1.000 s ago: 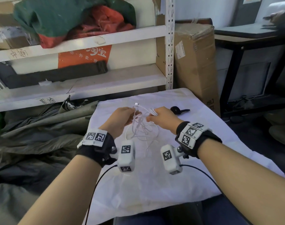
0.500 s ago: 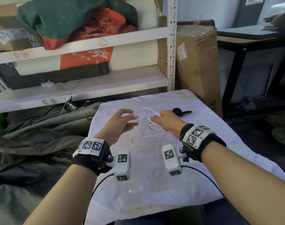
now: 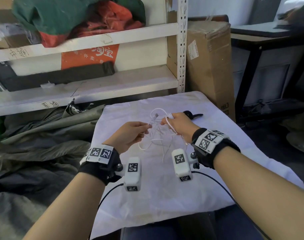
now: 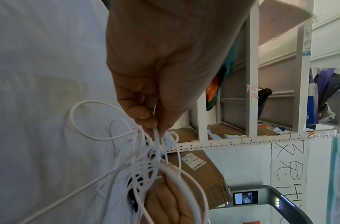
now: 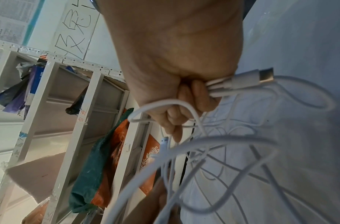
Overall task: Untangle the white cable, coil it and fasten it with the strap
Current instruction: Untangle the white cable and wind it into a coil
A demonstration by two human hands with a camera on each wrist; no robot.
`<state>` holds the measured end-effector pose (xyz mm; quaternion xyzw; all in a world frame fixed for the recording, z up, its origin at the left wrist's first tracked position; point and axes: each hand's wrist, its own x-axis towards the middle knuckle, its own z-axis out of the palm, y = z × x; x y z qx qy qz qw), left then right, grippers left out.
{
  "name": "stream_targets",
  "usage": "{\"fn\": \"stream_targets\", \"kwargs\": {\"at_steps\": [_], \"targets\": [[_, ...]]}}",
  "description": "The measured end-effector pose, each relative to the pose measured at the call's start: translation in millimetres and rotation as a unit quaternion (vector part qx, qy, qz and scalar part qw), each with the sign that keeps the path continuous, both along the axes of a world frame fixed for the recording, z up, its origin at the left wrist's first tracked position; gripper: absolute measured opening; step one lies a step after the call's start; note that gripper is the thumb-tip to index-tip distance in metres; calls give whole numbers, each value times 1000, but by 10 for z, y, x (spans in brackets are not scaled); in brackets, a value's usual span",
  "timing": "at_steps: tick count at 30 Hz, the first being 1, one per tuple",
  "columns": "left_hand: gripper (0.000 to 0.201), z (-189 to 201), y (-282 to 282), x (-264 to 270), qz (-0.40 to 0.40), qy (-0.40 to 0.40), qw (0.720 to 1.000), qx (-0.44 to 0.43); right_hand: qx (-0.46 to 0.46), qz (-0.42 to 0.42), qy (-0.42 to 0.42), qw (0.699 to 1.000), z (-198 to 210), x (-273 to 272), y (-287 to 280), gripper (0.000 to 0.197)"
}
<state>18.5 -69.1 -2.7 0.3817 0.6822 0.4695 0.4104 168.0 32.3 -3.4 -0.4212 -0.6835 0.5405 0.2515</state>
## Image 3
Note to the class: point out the person's right hand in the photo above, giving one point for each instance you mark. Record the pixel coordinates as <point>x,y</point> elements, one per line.
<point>183,124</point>

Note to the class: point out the person's left hand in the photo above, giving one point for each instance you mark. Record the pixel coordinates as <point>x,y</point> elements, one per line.
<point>125,137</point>

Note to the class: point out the person's left thumb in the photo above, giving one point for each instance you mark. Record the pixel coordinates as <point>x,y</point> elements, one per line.
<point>140,124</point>

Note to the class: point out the person's right thumb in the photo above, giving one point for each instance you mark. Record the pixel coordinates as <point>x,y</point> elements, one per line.
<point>165,121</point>

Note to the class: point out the person's right forearm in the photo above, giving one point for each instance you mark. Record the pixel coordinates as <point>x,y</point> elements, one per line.
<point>262,194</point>

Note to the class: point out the person's left forearm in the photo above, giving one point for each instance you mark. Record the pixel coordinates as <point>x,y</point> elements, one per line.
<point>66,209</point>

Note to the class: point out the small black clip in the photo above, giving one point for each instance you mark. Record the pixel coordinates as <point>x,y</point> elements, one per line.
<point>192,114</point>

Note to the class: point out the white metal shelf rack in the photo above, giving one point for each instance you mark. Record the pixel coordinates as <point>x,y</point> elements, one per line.
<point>132,79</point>

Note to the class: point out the tall cardboard box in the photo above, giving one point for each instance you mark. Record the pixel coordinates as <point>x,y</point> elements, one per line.
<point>209,69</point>

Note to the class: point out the white cloth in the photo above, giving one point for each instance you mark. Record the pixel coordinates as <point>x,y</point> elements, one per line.
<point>167,192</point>

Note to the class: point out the orange printed bag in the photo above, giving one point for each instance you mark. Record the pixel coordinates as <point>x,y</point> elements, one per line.
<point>89,56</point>

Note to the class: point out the black folded bag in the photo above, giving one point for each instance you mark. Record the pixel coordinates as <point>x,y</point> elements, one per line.
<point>54,77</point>

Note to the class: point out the small white plastic piece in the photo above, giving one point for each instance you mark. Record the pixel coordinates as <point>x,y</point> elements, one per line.
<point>47,85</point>

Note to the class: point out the grey tarp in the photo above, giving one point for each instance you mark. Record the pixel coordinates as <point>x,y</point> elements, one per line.
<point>36,152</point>

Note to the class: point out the person's dark trousers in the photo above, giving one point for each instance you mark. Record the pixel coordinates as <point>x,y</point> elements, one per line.
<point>192,226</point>

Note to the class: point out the red plastic bag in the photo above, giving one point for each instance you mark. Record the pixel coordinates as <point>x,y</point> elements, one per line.
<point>111,18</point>

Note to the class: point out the grey cabinet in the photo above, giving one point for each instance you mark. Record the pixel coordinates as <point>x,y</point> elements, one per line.
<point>267,77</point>

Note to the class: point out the black table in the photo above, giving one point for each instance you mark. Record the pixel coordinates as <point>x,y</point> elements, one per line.
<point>262,34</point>

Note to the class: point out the grey sack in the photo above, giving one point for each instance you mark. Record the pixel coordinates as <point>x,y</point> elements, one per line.
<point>301,132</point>

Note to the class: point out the green and red fabric bag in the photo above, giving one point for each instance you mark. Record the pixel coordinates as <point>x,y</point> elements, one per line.
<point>59,14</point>

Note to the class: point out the worn cardboard box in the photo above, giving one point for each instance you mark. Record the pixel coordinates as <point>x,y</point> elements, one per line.
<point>6,24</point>

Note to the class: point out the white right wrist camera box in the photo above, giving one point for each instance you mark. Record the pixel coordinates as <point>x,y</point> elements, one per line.
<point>182,164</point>

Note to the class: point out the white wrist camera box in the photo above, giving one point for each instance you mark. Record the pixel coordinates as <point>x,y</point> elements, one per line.
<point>132,176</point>
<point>182,164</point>

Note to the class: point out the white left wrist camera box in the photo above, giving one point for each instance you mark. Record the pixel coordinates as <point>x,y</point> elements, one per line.
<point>132,176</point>

